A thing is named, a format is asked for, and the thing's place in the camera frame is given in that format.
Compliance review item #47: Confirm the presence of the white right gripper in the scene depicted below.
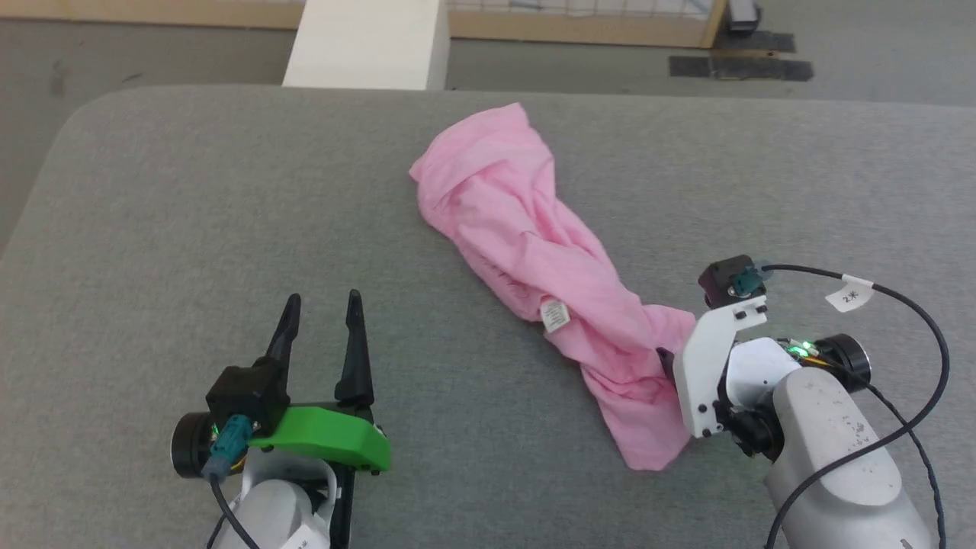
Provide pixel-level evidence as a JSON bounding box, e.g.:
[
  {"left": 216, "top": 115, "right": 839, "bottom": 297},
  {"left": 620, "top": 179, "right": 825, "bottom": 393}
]
[{"left": 656, "top": 297, "right": 803, "bottom": 441}]

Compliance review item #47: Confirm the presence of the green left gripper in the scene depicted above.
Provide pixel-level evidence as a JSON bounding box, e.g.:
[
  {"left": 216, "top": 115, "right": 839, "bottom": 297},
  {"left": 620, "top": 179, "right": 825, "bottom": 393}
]
[{"left": 247, "top": 289, "right": 393, "bottom": 475}]

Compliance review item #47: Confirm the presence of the pink garment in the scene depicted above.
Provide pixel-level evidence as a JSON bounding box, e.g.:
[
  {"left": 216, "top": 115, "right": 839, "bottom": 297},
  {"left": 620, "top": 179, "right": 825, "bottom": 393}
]
[{"left": 409, "top": 102, "right": 698, "bottom": 472}]

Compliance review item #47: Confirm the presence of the long black floor mat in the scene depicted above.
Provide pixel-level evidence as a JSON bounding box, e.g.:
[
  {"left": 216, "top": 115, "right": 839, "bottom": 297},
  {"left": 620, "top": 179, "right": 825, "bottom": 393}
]
[{"left": 669, "top": 55, "right": 814, "bottom": 82}]

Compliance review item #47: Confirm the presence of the white pillar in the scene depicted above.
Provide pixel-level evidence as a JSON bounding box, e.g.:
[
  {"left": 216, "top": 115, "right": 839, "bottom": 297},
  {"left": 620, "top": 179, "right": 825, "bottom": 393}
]
[{"left": 282, "top": 0, "right": 451, "bottom": 92}]

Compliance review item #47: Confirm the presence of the short black floor mat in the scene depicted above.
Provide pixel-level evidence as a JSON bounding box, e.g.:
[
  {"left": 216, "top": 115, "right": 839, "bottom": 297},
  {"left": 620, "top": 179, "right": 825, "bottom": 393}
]
[{"left": 713, "top": 30, "right": 797, "bottom": 55}]

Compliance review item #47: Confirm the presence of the dark grey floor device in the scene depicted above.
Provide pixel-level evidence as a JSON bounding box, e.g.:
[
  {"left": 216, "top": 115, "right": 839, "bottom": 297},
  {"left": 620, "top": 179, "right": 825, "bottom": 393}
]
[{"left": 727, "top": 0, "right": 763, "bottom": 34}]

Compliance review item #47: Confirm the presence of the plain wooden beam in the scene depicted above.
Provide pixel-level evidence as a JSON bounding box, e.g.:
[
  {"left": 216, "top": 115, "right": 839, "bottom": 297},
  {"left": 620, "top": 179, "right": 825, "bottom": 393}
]
[{"left": 0, "top": 0, "right": 307, "bottom": 31}]

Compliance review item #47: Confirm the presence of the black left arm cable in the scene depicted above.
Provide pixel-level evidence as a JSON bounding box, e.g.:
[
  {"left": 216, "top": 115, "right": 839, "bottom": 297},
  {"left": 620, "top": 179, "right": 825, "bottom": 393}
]
[{"left": 206, "top": 473, "right": 262, "bottom": 549}]

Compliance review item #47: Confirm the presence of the white cable tag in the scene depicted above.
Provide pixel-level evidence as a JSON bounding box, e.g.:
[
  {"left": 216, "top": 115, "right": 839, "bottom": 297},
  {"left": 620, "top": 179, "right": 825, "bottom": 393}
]
[{"left": 826, "top": 274, "right": 875, "bottom": 313}]

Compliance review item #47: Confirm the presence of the braided black right arm cable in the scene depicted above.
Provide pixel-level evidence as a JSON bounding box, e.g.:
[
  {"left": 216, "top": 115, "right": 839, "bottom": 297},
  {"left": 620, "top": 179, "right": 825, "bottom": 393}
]
[{"left": 858, "top": 377, "right": 949, "bottom": 549}]

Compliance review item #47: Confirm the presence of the wooden frame with wire mesh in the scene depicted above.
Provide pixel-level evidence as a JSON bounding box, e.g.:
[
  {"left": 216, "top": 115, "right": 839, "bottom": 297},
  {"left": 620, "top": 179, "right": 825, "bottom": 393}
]
[{"left": 446, "top": 0, "right": 730, "bottom": 50}]

